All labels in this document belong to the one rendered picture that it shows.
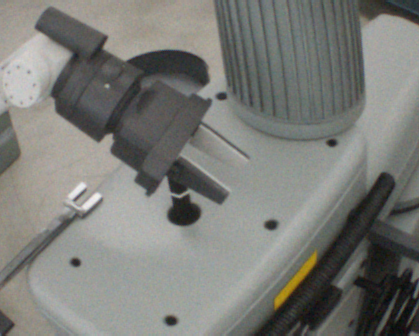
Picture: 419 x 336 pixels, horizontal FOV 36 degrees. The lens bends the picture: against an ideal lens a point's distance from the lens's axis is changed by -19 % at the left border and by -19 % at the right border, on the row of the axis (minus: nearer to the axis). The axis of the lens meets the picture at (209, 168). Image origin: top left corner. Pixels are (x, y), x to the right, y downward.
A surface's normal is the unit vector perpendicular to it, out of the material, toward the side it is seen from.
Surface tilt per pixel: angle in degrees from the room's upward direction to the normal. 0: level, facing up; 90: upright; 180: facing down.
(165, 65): 86
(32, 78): 81
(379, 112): 0
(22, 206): 0
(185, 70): 86
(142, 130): 31
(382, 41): 0
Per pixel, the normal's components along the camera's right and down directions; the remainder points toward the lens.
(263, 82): -0.56, 0.62
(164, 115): 0.36, -0.51
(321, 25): 0.28, 0.64
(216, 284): -0.11, -0.72
